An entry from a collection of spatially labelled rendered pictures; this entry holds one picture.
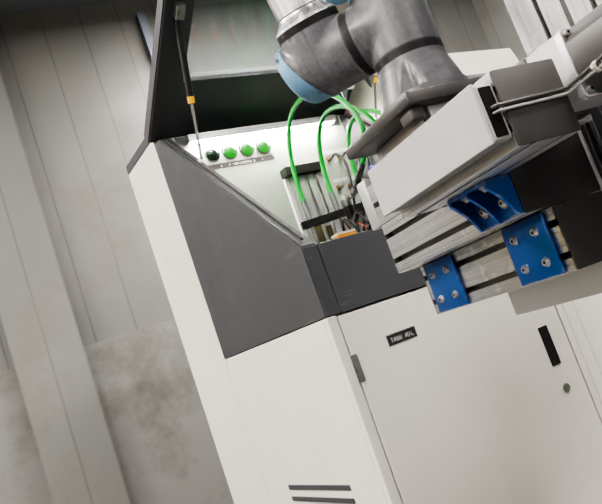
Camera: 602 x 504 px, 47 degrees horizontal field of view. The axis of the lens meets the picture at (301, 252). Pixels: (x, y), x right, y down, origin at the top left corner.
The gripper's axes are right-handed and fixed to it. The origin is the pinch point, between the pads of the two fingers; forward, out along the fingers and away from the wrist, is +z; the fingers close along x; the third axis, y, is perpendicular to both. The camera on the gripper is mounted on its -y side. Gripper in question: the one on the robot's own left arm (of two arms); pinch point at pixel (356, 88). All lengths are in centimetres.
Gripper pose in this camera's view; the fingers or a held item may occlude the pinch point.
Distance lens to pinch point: 173.4
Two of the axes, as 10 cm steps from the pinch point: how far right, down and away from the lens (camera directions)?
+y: 5.6, 4.2, -7.1
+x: 8.1, -4.7, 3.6
